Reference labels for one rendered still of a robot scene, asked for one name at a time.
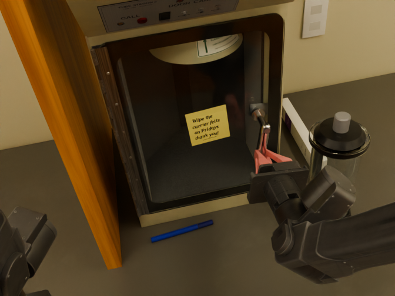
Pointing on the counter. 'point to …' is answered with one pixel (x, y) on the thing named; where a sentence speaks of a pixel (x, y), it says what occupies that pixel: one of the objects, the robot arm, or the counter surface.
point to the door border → (111, 99)
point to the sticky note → (208, 125)
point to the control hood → (85, 6)
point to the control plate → (144, 9)
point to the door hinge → (111, 118)
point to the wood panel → (70, 108)
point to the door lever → (261, 130)
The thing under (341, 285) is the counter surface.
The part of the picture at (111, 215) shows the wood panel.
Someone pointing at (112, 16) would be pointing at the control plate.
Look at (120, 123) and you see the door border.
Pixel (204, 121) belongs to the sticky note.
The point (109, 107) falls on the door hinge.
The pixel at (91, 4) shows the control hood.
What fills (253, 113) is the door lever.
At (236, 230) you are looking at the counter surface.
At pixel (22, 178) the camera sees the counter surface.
